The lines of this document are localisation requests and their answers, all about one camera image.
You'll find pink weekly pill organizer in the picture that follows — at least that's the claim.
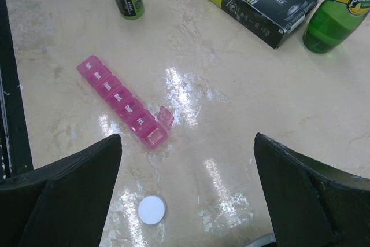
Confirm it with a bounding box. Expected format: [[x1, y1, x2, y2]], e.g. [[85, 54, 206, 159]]
[[76, 56, 174, 150]]

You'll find green glass bottle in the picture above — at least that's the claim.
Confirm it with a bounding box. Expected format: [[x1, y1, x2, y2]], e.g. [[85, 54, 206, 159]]
[[302, 0, 369, 54]]

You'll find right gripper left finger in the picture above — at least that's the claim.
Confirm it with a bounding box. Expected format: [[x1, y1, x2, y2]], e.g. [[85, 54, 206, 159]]
[[1, 134, 122, 246]]

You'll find green black product box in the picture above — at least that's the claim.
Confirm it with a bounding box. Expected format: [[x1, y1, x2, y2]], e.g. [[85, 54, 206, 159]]
[[210, 0, 318, 49]]

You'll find white bottle cap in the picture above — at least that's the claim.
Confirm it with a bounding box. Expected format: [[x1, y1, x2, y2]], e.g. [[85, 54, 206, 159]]
[[138, 195, 166, 225]]

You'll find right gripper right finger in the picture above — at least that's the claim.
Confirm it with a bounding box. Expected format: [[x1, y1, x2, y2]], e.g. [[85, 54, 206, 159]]
[[254, 133, 369, 246]]

